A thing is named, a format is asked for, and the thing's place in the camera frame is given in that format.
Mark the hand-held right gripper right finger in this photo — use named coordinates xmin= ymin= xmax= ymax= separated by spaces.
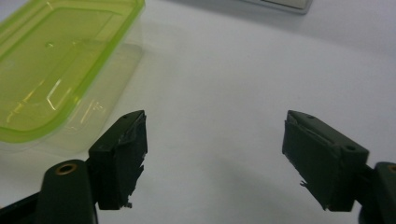
xmin=281 ymin=109 xmax=371 ymax=213

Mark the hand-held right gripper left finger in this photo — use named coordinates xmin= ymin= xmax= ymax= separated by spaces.
xmin=88 ymin=109 xmax=149 ymax=211

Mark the clear container with green lid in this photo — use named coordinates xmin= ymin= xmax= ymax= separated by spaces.
xmin=0 ymin=0 xmax=147 ymax=156

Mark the grey flat device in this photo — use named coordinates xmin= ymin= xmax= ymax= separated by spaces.
xmin=239 ymin=0 xmax=314 ymax=15

